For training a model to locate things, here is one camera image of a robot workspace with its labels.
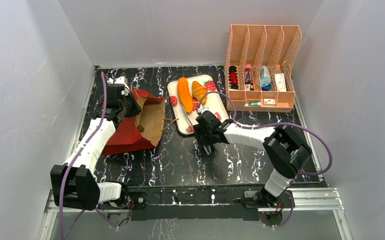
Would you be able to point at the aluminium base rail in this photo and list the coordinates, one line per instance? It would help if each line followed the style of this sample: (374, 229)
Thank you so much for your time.
(306, 199)

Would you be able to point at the brown round fake bread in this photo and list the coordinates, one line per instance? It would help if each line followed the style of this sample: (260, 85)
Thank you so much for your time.
(140, 128)

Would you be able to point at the strawberry print tray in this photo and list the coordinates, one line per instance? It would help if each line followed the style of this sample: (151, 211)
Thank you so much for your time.
(214, 104)

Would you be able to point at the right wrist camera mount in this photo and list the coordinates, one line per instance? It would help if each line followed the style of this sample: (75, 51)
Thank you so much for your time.
(202, 109)

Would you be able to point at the red black bottle stack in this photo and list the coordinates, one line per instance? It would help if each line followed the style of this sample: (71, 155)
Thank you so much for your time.
(233, 77)

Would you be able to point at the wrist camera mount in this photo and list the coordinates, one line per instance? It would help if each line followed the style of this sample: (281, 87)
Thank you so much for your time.
(119, 80)
(202, 109)

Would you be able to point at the red brown paper bag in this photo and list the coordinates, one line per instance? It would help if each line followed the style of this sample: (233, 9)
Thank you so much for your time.
(127, 138)

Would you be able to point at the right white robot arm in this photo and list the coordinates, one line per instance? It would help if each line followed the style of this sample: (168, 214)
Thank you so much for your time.
(286, 150)

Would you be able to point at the small white card box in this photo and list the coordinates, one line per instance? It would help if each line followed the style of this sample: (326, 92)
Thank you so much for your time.
(269, 101)

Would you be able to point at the peach desk organizer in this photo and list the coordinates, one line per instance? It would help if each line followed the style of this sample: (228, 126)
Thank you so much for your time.
(258, 67)

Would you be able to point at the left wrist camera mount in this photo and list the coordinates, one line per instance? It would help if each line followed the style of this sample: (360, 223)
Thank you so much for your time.
(119, 80)

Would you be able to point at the fake bread loaf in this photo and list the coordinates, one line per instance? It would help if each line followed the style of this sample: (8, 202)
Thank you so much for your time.
(198, 92)
(184, 95)

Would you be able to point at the green white tube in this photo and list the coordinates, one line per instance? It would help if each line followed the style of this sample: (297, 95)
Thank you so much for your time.
(253, 104)

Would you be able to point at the metal tongs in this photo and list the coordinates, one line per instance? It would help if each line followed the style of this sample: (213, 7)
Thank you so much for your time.
(206, 146)

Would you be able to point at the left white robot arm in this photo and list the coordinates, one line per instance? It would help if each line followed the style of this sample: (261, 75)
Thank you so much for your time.
(73, 183)

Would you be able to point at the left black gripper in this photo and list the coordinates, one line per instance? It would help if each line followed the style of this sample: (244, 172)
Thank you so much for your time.
(137, 110)

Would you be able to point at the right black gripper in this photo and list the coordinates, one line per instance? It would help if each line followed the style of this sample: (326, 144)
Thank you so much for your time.
(204, 133)

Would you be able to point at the pink tube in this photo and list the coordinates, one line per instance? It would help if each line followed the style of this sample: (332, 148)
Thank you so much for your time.
(248, 78)

